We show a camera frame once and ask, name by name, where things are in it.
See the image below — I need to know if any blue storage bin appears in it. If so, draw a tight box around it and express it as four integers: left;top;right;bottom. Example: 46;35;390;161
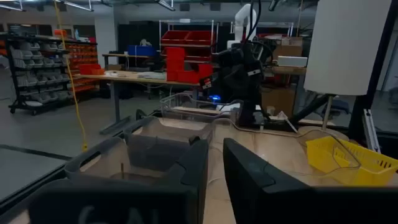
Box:
127;45;157;57

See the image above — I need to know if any brown cardboard box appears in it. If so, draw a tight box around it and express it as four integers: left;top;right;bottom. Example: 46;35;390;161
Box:
260;86;297;118

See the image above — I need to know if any long wooden workbench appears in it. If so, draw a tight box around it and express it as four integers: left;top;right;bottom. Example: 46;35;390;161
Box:
73;70;201;136

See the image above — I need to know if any black rack with grey bins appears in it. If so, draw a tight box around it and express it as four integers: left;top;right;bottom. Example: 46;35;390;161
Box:
5;33;73;116

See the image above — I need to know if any white flat panel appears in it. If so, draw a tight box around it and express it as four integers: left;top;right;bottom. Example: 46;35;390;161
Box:
303;0;393;96

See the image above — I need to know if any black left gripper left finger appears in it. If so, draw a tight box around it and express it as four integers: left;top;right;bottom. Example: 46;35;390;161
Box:
0;136;210;224

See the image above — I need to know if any wire shelf with red bins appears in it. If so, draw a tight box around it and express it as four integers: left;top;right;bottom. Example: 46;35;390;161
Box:
158;19;219;63

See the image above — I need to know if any black frame post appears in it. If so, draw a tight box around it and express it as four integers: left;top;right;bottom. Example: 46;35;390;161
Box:
347;0;398;142

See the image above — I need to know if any yellow hanging cable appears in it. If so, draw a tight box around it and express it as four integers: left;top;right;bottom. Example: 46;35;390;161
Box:
53;0;90;153

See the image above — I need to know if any stack of red bins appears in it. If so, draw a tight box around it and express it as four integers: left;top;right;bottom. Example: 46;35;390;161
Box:
165;46;214;85

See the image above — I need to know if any yellow slotted plastic basket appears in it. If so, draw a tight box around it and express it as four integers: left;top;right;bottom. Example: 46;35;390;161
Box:
305;136;398;187

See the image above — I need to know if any red bin on workbench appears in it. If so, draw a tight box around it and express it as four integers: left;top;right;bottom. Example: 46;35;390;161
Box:
78;63;106;76

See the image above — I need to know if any white flat box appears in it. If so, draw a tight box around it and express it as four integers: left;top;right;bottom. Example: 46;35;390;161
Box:
277;55;308;68

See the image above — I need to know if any smoky grey transparent basket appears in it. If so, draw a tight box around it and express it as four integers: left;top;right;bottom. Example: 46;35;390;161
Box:
64;116;216;187

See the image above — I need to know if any rack with orange bins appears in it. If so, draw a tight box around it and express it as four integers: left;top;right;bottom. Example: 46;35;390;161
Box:
64;39;101;94

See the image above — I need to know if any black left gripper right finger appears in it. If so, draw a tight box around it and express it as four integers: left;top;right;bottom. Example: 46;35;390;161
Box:
223;138;398;224

